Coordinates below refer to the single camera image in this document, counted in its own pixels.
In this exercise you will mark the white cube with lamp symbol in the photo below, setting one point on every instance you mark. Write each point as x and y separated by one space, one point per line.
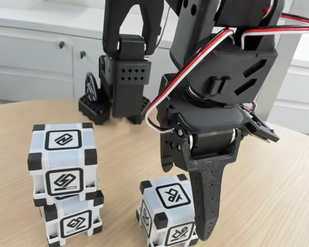
159 205

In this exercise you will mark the white cube with lightning symbol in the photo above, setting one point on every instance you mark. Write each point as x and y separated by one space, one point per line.
64 159

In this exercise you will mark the white drawer unit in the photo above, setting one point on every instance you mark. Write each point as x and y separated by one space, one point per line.
298 97

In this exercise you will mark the white cube with house symbol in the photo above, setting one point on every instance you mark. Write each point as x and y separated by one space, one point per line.
74 226

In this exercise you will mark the black cabinet key lock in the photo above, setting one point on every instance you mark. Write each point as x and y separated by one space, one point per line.
83 54
61 44

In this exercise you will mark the white cabinet with doors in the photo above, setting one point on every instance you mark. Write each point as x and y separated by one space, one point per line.
28 64

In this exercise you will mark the black gripper camera module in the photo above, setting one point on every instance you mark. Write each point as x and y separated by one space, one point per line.
265 131

